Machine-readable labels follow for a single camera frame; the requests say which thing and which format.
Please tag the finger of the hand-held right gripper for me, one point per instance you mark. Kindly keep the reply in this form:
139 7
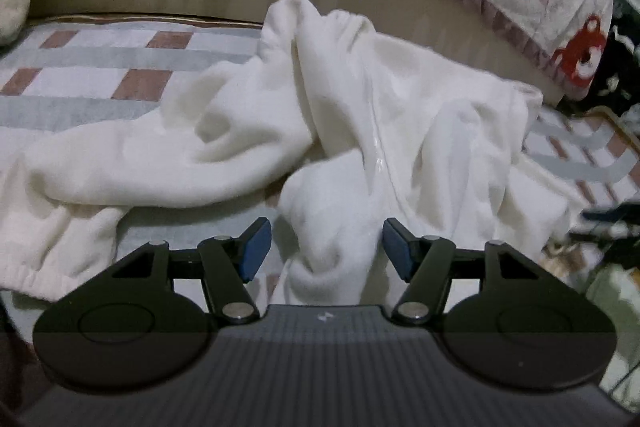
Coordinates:
605 227

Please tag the checked bed sheet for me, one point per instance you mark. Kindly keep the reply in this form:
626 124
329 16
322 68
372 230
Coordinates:
100 57

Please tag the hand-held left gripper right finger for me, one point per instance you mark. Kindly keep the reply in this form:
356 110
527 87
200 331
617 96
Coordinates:
396 252

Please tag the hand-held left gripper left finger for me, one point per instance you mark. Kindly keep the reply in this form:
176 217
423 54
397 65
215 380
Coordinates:
255 252

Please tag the dark patterned cloth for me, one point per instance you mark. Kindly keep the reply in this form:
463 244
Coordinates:
625 57

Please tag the pale green cloth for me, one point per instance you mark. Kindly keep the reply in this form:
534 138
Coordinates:
615 297

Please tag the white fleece garment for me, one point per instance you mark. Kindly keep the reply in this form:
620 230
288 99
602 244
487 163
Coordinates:
250 132

